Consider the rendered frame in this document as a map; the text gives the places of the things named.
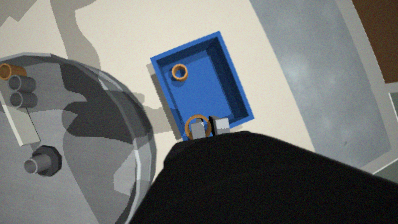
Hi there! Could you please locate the bronze bushing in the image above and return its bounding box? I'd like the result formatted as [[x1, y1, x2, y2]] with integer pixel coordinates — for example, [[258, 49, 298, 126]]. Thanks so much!
[[172, 64, 188, 82], [0, 63, 27, 81], [185, 114, 211, 140]]

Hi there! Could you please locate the grey metal ring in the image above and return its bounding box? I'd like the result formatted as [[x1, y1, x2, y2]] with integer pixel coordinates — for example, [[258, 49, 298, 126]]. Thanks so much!
[[9, 91, 38, 108], [7, 75, 36, 92], [23, 154, 51, 175]]

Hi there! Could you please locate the grey round turning table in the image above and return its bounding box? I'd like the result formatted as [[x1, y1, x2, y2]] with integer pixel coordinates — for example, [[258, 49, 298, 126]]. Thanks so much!
[[0, 52, 157, 224]]

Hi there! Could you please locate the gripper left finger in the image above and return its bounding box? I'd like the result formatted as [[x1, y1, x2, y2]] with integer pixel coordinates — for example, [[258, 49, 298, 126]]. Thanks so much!
[[191, 118, 206, 139]]

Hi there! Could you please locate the blue open crate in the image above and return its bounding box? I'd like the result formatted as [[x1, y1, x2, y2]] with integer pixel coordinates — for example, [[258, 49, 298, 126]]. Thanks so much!
[[150, 31, 255, 141]]

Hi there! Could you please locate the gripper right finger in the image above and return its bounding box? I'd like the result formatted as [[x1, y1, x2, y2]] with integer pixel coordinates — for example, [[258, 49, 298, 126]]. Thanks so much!
[[208, 115, 230, 136]]

